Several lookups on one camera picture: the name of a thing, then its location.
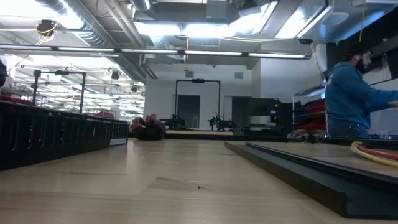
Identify black cabinet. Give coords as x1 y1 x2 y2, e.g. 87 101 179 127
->
231 97 294 136

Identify silver ventilation duct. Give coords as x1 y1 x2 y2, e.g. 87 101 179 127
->
35 0 158 82

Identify person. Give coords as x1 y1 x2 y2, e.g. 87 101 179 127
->
324 42 398 140

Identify black and red glove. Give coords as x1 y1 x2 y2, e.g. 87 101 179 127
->
129 113 167 141

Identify hanging yellow cord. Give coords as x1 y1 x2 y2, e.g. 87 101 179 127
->
358 0 368 43

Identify tangled black wire bundle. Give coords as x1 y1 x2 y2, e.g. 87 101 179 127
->
286 129 331 144

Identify black aluminium table frame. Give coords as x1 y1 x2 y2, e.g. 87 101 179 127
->
129 132 398 147

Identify slotted black cable raceway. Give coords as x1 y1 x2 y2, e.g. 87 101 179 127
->
0 100 130 172

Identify black gantry frame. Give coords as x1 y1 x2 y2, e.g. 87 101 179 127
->
32 69 88 114
174 78 221 126

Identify black raceway cover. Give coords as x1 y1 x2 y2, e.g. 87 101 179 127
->
224 140 398 220

